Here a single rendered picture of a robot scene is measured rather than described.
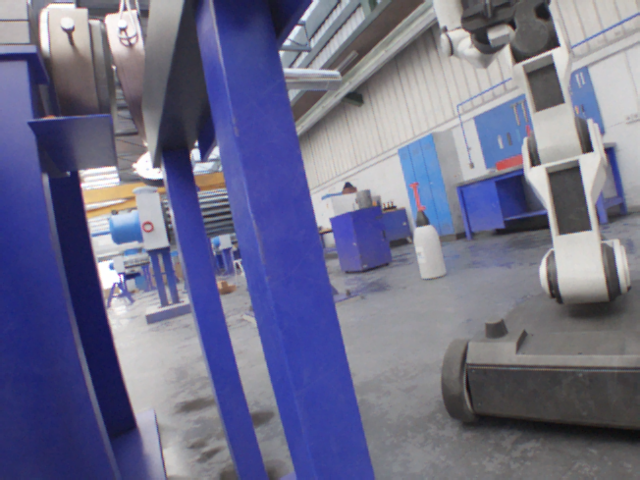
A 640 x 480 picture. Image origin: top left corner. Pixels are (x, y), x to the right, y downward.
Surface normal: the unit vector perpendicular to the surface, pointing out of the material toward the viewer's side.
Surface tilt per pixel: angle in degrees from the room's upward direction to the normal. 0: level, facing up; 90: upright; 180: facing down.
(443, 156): 90
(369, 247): 90
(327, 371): 90
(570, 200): 81
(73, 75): 113
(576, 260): 67
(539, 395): 90
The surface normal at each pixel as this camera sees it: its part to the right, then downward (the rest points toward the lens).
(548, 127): -0.68, -0.18
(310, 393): 0.50, -0.11
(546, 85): -0.66, 0.06
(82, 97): 0.52, 0.55
